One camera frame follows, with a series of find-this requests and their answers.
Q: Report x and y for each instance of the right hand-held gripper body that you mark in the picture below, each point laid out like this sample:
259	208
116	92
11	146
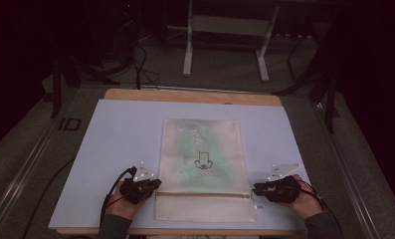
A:
283	191

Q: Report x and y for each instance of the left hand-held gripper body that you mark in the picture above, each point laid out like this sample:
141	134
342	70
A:
137	191

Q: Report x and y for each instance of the green cloth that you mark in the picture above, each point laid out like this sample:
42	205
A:
188	149

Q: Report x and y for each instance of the white mesh zipper bag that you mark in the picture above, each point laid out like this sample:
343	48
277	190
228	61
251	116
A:
205	209

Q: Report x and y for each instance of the person's left hand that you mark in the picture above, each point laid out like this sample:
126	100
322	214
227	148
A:
122	207

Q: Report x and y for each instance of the person's right hand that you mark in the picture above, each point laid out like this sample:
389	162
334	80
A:
306	202

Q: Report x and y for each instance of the light blue table mat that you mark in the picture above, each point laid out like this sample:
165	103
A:
118	149

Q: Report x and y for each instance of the wooden table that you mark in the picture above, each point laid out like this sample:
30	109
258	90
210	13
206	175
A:
185	96

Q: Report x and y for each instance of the black metal stand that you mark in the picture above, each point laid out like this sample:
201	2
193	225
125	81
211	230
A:
329	99

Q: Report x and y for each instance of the metal floor rail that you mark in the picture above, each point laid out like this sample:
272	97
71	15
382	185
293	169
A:
16	186
351	179

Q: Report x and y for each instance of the white metal stand frame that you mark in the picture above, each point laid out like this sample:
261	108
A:
230	26

